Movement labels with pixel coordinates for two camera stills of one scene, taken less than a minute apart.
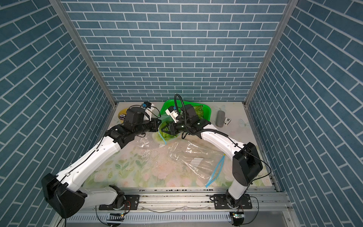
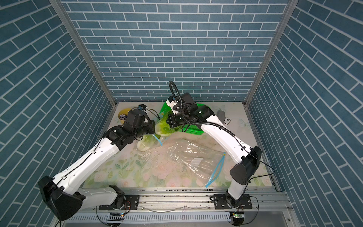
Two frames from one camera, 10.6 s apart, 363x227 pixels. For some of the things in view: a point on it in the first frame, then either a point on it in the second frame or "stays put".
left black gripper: x=153 y=122 stays put
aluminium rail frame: x=185 y=207 stays put
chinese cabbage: x=162 y=136 -> x=148 y=142
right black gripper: x=173 y=129 -> x=172 y=123
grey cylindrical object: x=220 y=118 stays put
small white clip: x=227 y=121 stays put
